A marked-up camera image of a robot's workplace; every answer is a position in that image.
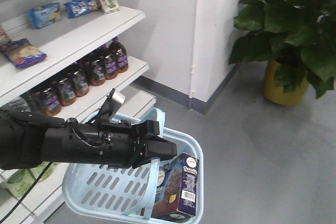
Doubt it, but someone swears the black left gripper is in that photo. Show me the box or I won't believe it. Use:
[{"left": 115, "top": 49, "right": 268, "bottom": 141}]
[{"left": 41, "top": 119, "right": 177, "bottom": 168}]

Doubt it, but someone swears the blue chocolate cookie box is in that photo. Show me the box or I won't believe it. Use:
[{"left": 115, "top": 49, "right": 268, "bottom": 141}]
[{"left": 151, "top": 153, "right": 199, "bottom": 223}]

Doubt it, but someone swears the light blue plastic basket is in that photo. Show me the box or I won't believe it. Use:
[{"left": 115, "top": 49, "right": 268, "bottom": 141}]
[{"left": 62, "top": 109, "right": 204, "bottom": 223}]

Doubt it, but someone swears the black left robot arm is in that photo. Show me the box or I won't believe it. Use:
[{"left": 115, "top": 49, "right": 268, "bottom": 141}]
[{"left": 1, "top": 110, "right": 177, "bottom": 170}]

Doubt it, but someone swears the white store shelving unit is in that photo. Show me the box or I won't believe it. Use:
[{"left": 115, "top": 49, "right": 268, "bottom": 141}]
[{"left": 1, "top": 0, "right": 156, "bottom": 223}]

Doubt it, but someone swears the potted green plant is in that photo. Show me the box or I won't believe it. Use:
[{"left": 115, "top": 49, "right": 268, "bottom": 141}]
[{"left": 229, "top": 0, "right": 335, "bottom": 106}]

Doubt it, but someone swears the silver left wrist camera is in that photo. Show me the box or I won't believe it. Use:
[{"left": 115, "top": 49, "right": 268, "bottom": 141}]
[{"left": 97, "top": 88, "right": 125, "bottom": 122}]

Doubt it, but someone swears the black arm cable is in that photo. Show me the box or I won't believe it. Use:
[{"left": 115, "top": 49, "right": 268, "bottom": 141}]
[{"left": 0, "top": 161, "right": 53, "bottom": 224}]

